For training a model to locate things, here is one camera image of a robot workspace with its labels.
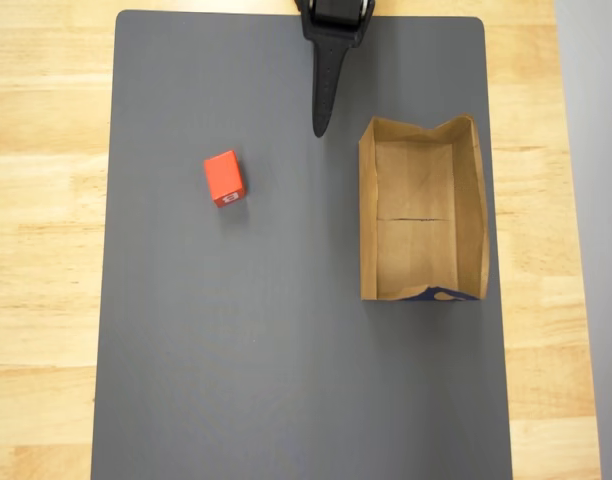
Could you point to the red cube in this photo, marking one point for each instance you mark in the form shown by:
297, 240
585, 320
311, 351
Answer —
225, 175

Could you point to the brown paper box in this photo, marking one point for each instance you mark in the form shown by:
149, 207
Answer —
416, 250

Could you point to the grey mat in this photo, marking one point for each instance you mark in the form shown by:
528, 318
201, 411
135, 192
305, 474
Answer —
286, 325

